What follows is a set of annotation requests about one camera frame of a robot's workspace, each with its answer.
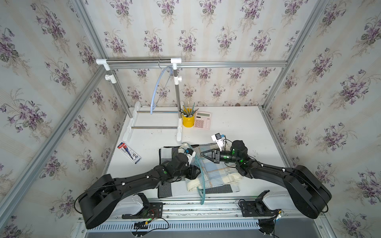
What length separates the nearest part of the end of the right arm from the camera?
2.30ft

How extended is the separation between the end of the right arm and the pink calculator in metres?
0.35

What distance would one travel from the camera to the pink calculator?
1092mm
